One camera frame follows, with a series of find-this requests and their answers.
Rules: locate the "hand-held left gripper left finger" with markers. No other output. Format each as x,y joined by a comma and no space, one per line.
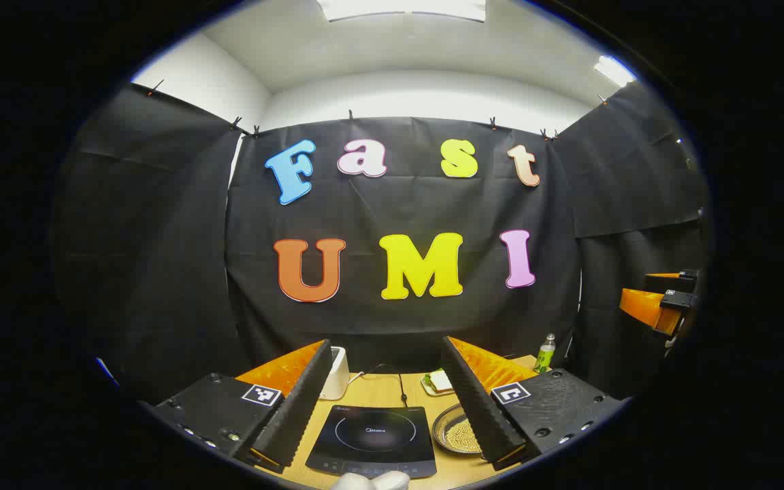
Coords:
300,408

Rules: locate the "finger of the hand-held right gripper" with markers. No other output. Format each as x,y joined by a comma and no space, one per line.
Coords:
647,306
671,280

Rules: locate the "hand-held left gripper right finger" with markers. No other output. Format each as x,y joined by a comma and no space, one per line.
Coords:
477,408

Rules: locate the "black induction cooktop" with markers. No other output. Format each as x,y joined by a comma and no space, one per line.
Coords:
371,435

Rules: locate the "pile of soybeans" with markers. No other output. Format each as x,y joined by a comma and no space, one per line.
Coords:
461,435

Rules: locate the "sandwich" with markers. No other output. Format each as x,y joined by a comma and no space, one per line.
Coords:
441,380

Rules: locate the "white toaster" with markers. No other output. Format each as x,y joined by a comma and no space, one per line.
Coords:
337,374

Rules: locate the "small white plate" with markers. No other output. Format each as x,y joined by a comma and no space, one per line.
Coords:
426,386

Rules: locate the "green label drink bottle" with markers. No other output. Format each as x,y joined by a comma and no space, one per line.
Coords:
544,355

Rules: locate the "ceiling light panel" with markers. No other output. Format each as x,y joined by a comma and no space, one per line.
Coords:
614,70
402,8

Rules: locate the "row of black cloth clips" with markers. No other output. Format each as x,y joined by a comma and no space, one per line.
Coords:
350,116

